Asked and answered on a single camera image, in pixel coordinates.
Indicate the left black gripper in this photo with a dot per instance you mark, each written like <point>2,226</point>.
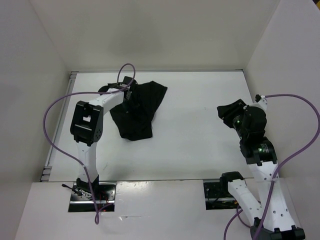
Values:
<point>132,95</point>

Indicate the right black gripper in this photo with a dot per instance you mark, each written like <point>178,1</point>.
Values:
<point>226,112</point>

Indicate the black pleated skirt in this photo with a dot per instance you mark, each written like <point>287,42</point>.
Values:
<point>134,116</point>

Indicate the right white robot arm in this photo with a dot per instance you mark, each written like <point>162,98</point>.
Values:
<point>268,216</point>

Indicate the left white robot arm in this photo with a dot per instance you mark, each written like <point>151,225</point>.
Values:
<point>87,128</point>

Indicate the aluminium table edge rail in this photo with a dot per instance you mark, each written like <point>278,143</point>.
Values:
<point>47,169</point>

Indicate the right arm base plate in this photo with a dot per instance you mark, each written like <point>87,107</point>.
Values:
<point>216,195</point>

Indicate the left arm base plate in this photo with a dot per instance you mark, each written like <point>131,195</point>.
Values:
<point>81,201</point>

